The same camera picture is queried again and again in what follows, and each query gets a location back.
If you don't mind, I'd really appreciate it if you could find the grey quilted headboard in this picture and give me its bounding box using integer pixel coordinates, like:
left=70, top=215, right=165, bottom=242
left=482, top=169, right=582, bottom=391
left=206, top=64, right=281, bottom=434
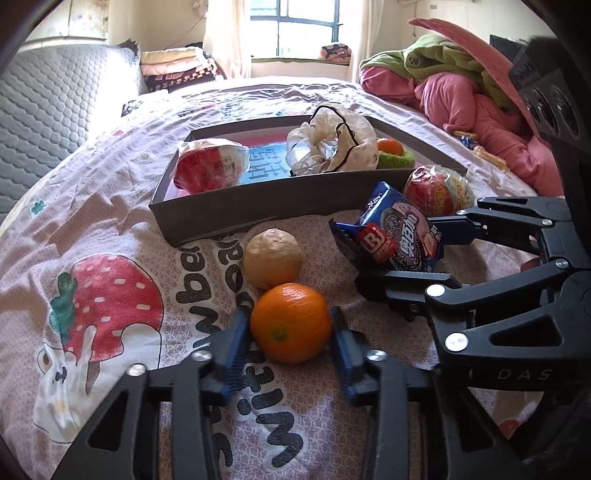
left=0, top=44, right=145, bottom=222

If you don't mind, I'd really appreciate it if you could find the green blanket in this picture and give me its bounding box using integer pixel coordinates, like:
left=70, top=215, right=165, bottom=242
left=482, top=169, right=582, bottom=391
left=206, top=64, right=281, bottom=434
left=359, top=33, right=519, bottom=112

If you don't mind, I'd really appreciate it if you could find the cream curtain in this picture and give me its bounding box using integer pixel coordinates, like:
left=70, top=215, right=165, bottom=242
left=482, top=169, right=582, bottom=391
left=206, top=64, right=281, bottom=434
left=352, top=0, right=407, bottom=70
left=203, top=0, right=253, bottom=80

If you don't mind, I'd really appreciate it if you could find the small patterned folded blanket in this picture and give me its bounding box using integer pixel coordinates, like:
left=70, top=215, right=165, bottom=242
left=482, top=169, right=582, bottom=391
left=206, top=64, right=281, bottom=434
left=320, top=42, right=352, bottom=64

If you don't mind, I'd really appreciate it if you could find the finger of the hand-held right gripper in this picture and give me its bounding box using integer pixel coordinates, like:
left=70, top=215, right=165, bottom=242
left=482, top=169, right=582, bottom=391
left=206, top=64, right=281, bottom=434
left=355, top=267, right=591, bottom=371
left=427, top=196, right=577, bottom=266

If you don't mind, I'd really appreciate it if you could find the long yellow snack packet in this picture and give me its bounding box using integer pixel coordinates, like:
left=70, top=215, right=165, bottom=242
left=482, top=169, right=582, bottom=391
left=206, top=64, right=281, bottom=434
left=473, top=145, right=511, bottom=173

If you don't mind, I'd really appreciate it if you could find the blue cookie packet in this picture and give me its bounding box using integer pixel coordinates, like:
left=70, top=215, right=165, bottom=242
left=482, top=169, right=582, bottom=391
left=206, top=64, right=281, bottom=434
left=329, top=181, right=445, bottom=273

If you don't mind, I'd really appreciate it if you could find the window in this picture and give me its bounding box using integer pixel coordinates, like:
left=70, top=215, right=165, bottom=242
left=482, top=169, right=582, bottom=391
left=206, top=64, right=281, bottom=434
left=249, top=0, right=366, bottom=61

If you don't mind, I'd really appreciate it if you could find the beige wrapped ball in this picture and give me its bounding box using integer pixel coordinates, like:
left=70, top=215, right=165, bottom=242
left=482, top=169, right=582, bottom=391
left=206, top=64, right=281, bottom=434
left=243, top=228, right=304, bottom=290

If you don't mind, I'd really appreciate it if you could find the pink quilt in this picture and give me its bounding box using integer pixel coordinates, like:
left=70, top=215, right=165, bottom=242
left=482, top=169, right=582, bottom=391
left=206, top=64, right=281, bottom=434
left=360, top=65, right=567, bottom=197

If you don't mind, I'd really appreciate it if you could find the dark cardboard tray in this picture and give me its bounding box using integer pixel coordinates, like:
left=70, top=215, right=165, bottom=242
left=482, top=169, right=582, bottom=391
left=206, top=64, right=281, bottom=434
left=148, top=113, right=468, bottom=247

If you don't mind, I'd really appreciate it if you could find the large orange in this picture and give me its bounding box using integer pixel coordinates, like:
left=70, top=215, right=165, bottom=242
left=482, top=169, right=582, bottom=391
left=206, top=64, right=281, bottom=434
left=250, top=282, right=333, bottom=365

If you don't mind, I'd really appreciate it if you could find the clear plastic bag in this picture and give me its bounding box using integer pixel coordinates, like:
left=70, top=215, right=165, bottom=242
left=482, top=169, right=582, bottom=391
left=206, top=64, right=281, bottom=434
left=285, top=104, right=380, bottom=177

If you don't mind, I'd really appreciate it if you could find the printed strawberry bed blanket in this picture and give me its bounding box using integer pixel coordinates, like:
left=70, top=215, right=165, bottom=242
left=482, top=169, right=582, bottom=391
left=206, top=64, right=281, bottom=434
left=0, top=76, right=541, bottom=480

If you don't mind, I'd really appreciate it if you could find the stack of folded blankets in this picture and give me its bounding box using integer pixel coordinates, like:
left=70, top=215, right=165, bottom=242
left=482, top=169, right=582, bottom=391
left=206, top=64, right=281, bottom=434
left=140, top=47, right=218, bottom=77

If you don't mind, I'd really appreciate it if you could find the red-pink mat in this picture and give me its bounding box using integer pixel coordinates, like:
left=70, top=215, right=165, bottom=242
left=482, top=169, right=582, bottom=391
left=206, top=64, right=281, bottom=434
left=409, top=17, right=539, bottom=139

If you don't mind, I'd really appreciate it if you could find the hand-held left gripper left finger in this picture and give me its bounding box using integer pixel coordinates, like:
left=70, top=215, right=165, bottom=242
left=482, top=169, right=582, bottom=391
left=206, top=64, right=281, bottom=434
left=51, top=302, right=252, bottom=480

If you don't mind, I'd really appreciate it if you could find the black monitor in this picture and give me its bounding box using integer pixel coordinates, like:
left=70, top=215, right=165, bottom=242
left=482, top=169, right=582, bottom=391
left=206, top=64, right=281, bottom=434
left=489, top=33, right=532, bottom=64

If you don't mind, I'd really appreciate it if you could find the pink and blue book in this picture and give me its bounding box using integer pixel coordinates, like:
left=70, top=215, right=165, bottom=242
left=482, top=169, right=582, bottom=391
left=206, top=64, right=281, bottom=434
left=172, top=131, right=384, bottom=200

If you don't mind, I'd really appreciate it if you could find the red egg-shaped snack packet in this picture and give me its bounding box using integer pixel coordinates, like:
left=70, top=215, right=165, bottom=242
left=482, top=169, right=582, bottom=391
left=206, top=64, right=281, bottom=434
left=174, top=138, right=250, bottom=193
left=403, top=165, right=476, bottom=217

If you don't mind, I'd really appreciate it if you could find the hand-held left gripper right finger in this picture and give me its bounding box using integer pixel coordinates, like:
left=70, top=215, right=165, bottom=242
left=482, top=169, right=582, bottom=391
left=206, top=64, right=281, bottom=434
left=329, top=305, right=522, bottom=480

